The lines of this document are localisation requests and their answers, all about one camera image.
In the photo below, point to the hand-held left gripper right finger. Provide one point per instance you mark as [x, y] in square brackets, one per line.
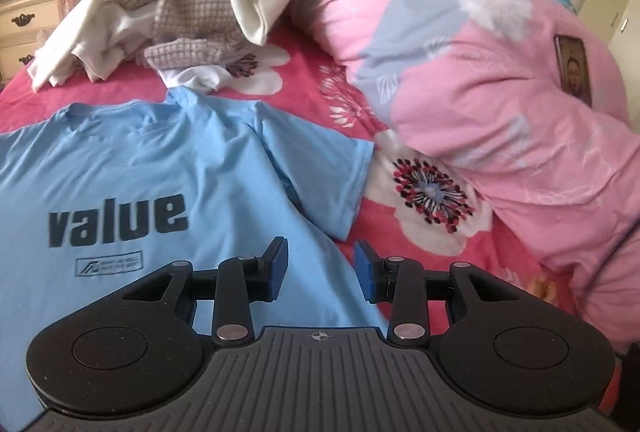
[363, 274]

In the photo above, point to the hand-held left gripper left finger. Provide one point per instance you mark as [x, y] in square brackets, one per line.
[277, 267]

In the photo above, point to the light blue t-shirt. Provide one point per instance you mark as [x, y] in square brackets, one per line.
[150, 152]

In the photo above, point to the red floral blanket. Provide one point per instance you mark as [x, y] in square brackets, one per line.
[310, 82]

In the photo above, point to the pink floral quilt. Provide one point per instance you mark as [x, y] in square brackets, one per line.
[450, 62]

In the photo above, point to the checked knit garment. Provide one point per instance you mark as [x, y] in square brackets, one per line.
[190, 12]

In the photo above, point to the smartphone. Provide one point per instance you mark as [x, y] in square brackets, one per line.
[574, 69]

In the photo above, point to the cream nightstand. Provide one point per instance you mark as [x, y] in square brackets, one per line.
[20, 27]

